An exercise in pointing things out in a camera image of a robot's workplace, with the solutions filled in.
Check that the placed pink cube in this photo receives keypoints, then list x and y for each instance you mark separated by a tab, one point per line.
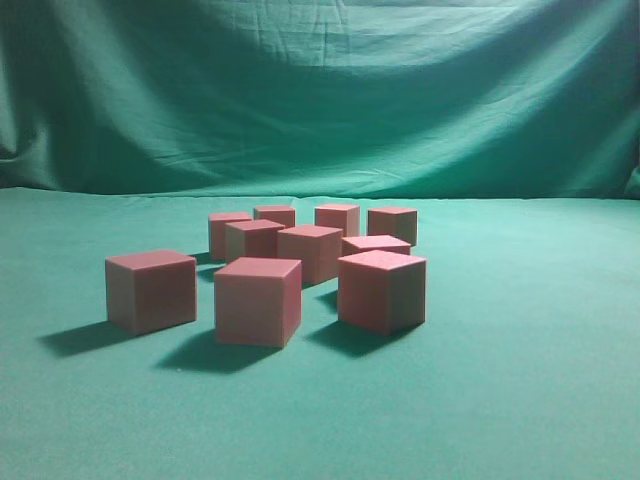
381	291
399	222
216	231
252	238
343	216
283	214

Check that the green cloth backdrop and cover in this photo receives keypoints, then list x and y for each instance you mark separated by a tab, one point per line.
511	126

